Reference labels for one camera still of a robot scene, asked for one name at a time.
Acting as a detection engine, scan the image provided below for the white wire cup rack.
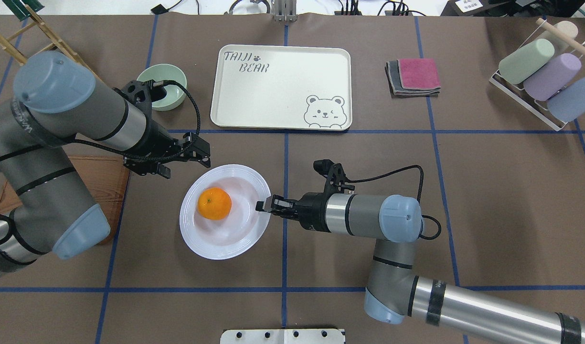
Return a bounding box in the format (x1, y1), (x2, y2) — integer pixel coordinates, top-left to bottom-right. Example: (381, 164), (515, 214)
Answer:
(489, 18), (585, 131)

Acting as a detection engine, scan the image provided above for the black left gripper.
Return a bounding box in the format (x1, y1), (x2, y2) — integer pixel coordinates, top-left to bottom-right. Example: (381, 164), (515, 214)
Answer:
(124, 128), (211, 179)

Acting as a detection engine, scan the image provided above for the wooden drying rack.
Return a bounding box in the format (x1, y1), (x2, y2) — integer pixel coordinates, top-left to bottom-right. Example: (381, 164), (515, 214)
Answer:
(0, 5), (104, 82)

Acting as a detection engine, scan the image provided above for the wooden cutting board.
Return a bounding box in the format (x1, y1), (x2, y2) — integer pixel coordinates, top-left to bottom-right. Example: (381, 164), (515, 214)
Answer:
(0, 149), (128, 259)

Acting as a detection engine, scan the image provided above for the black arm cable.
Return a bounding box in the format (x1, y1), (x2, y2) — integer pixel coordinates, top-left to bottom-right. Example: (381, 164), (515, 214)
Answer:
(345, 165), (442, 241)
(63, 80), (202, 162)

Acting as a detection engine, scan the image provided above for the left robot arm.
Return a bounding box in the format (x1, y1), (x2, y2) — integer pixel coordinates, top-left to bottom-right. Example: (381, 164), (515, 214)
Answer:
(0, 52), (210, 278)

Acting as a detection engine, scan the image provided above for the white bracket plate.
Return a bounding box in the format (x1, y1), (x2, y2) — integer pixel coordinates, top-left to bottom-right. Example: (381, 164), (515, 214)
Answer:
(220, 328), (347, 344)

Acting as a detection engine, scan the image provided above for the purple cup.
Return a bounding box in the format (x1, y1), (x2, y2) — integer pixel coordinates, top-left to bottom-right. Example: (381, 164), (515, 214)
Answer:
(523, 53), (581, 101)

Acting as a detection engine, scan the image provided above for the cream bear tray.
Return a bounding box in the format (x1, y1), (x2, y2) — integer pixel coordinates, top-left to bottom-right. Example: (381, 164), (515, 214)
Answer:
(210, 45), (352, 131)

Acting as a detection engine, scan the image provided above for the grey folded cloth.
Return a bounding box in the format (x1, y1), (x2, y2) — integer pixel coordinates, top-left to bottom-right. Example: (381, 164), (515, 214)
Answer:
(385, 59), (441, 97)

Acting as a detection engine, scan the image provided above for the grey metal mount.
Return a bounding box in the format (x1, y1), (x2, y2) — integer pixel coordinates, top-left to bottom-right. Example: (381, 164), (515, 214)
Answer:
(270, 0), (298, 22)

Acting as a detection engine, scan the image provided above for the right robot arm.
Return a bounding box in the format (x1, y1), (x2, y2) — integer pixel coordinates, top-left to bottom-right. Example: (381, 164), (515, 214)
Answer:
(255, 193), (585, 344)

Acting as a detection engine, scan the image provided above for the beige cup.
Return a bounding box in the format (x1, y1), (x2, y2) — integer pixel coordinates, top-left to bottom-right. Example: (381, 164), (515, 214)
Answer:
(554, 21), (579, 39)

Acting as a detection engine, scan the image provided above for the pink folded cloth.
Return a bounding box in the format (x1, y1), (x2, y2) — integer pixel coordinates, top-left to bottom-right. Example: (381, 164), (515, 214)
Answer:
(397, 58), (441, 91)

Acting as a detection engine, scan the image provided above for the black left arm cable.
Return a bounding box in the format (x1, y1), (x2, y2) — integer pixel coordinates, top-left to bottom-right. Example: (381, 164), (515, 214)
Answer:
(63, 80), (202, 162)

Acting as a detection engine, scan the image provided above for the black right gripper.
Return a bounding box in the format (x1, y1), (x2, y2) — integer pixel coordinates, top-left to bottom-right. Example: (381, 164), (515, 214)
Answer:
(255, 194), (301, 222)

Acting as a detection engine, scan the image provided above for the white round plate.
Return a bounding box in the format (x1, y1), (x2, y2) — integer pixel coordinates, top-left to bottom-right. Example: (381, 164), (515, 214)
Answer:
(179, 165), (271, 260)

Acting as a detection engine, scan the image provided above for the orange fruit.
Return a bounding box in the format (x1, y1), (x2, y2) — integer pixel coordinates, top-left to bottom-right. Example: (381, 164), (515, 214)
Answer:
(196, 187), (233, 221)

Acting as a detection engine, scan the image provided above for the green ceramic bowl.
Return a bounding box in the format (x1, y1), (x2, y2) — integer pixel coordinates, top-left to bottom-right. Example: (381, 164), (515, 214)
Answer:
(137, 64), (187, 111)

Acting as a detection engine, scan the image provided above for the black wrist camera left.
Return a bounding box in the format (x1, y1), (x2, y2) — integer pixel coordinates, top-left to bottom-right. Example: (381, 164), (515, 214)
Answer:
(117, 80), (167, 115)

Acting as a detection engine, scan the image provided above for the blue cup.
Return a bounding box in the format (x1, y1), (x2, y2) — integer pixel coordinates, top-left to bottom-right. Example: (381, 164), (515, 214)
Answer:
(547, 77), (585, 122)

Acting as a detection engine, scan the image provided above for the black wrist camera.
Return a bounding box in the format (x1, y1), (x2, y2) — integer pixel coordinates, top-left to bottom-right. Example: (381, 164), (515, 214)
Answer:
(117, 80), (167, 115)
(313, 159), (355, 196)

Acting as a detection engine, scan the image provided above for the green cup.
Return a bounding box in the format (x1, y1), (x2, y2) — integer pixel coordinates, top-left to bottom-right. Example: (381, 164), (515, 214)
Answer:
(498, 39), (555, 85)

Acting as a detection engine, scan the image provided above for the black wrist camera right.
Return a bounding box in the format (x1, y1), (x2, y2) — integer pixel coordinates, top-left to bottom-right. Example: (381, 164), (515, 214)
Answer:
(313, 159), (355, 196)

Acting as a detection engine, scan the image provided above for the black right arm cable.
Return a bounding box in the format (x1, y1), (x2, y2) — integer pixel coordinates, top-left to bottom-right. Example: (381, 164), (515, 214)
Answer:
(345, 165), (442, 241)

